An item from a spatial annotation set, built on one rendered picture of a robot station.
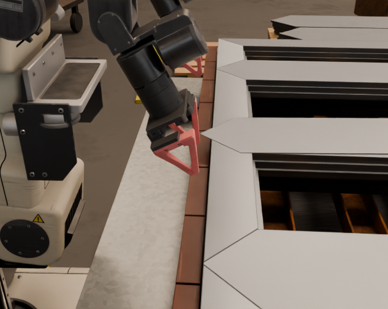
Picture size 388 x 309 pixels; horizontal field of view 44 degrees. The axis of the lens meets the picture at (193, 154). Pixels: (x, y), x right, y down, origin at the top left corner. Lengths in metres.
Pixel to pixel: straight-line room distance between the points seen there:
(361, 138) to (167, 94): 0.59
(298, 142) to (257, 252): 0.39
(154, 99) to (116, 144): 2.22
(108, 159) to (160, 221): 1.66
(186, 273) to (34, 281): 0.91
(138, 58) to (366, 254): 0.47
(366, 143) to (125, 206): 0.59
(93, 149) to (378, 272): 2.30
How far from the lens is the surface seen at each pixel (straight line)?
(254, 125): 1.18
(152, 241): 1.10
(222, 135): 1.13
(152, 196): 1.25
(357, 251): 0.83
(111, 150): 2.88
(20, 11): 0.70
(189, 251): 0.85
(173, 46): 0.69
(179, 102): 0.73
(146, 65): 0.70
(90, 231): 2.26
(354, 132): 1.20
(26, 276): 1.69
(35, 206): 1.04
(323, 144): 1.13
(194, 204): 0.96
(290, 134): 1.15
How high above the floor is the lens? 1.39
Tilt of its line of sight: 30 degrees down
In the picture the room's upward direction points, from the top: straight up
